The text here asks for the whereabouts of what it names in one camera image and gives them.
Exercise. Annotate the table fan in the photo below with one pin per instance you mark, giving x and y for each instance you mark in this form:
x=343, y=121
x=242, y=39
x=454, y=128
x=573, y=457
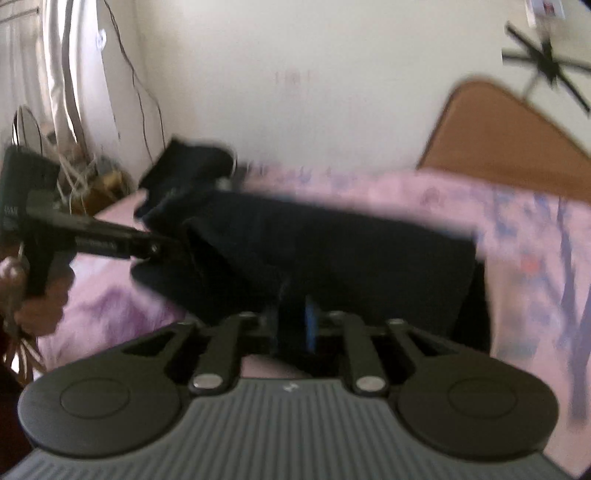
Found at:
x=25, y=131

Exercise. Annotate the black ceiling fan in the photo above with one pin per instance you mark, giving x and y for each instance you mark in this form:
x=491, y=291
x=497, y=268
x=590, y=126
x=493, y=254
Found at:
x=547, y=57

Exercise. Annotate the wall poster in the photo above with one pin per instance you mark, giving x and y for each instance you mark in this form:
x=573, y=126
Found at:
x=547, y=7

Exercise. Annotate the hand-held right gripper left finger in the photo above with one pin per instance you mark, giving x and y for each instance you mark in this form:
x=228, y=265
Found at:
x=265, y=330

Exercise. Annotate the white curtain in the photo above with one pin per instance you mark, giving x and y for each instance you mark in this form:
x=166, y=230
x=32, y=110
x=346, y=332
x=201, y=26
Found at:
x=69, y=69

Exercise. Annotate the brown wooden headboard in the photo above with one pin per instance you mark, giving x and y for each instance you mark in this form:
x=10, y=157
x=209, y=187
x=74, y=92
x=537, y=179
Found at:
x=498, y=138

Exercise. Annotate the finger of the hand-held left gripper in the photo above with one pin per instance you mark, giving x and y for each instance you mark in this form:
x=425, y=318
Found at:
x=115, y=240

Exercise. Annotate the pink floral bed sheet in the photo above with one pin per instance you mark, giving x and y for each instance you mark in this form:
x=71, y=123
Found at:
x=512, y=300

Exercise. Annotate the person's left hand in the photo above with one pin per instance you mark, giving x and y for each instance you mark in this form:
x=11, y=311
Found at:
x=41, y=314

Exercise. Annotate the black garment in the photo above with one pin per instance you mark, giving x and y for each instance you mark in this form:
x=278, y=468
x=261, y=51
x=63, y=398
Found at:
x=346, y=258

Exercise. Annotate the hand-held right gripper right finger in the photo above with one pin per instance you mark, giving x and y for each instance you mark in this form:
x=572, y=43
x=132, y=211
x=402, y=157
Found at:
x=310, y=323

